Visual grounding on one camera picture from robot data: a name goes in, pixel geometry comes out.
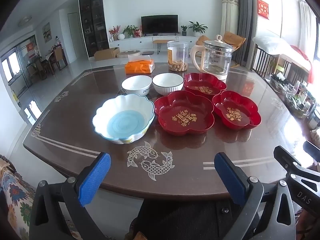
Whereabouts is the floral sofa cover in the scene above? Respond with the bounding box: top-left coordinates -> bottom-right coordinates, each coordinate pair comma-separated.
1,156 -> 35,239

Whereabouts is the white ribbed bowl dark rim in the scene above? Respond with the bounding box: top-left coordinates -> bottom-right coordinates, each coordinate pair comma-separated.
152,73 -> 184,96

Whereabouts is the red flower plate front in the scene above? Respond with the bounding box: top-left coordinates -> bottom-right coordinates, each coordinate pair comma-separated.
155,90 -> 215,136

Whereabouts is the blue white scalloped bowl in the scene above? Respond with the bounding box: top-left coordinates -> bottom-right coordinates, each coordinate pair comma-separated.
92,94 -> 155,145

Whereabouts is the orange tissue pack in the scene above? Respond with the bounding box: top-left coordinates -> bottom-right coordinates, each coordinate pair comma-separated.
125,55 -> 155,74

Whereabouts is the glass kettle cream handle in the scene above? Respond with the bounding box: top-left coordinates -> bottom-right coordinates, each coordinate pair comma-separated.
190,35 -> 233,80

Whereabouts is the white bowl blue pattern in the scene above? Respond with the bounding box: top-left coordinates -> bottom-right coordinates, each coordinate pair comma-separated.
121,75 -> 152,96

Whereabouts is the red flower vase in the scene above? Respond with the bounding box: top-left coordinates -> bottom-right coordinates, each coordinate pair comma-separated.
108,25 -> 120,41

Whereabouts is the dark glass display cabinet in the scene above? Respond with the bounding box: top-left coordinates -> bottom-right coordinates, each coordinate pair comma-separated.
79,0 -> 109,57

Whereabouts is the basket of toiletries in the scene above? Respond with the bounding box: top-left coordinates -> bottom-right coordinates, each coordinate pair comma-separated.
268,73 -> 317,119

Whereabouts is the white standing air conditioner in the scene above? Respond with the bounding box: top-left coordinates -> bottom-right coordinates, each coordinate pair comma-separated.
220,0 -> 239,36

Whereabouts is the red flower plate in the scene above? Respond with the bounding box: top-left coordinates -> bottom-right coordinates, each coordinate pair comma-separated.
184,73 -> 227,100
155,90 -> 215,136
212,90 -> 261,131

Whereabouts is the green potted plant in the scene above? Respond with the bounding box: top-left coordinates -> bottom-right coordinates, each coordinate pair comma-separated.
189,21 -> 208,37

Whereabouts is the wooden side bench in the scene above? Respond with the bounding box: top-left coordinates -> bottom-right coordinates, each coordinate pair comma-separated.
251,44 -> 311,85

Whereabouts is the clear jar with peanuts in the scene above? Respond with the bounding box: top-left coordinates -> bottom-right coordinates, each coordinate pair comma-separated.
167,41 -> 189,72

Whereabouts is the white pillow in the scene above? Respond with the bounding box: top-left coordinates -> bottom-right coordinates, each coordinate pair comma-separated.
253,36 -> 292,55

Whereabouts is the red wall decoration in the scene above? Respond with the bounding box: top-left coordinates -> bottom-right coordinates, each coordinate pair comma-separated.
257,0 -> 269,20

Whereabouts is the cardboard box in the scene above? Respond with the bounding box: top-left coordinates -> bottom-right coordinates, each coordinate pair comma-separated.
94,47 -> 120,61

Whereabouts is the white tv cabinet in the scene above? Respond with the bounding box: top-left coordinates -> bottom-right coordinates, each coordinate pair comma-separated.
109,35 -> 199,52

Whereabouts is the red flower plate back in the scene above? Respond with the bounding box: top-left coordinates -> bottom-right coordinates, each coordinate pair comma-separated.
184,73 -> 227,100

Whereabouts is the black television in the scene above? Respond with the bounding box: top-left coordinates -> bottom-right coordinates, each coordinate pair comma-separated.
141,15 -> 178,35

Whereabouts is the small wooden stool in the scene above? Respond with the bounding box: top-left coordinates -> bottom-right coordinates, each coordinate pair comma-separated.
152,39 -> 176,54

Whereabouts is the orange lounge chair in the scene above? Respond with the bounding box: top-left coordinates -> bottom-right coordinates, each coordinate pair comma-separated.
195,32 -> 246,53

